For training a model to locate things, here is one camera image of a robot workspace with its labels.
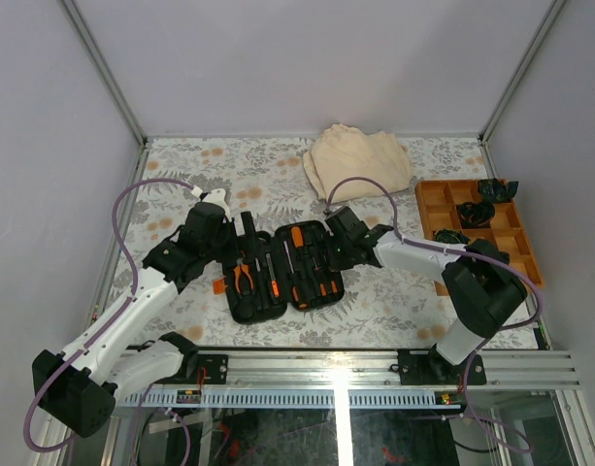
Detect steel claw hammer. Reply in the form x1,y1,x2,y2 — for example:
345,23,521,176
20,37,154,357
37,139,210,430
253,253,268,308

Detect orange black needle-nose pliers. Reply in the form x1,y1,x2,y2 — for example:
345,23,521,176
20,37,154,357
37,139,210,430
233,259,254,296

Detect orange handled long screwdriver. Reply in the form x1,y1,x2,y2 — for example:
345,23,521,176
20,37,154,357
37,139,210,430
290,226,305,249

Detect orange utility knife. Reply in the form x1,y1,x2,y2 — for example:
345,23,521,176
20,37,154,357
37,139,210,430
265,252,281,304

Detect dark green tool case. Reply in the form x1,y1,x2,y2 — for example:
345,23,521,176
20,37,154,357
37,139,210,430
214,220,345,324

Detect large black orange screwdriver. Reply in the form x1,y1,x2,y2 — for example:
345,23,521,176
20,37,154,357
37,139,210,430
283,241,308,310

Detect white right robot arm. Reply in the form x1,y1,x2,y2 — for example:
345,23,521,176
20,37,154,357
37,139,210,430
325,207,527,383

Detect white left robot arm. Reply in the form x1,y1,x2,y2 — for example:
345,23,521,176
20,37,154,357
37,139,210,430
32,198,236,438

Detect floral table mat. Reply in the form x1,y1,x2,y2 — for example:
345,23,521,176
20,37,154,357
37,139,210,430
95,135,541,349

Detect cream cloth bag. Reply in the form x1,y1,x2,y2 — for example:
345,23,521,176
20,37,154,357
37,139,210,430
303,124,413,203

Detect orange compartment tray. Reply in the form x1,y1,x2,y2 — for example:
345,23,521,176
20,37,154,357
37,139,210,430
415,180,544,287

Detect dark tape roll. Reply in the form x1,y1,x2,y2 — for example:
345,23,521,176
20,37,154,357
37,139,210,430
433,229,471,245
478,178,519,204
458,201,495,228

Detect dark tape roll top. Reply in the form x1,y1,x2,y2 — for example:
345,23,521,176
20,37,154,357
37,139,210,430
478,178,519,204

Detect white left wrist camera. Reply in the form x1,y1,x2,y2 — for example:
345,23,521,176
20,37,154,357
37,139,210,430
190,185,232,219

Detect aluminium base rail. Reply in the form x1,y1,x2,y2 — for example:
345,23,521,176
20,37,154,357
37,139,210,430
117,349,580,410

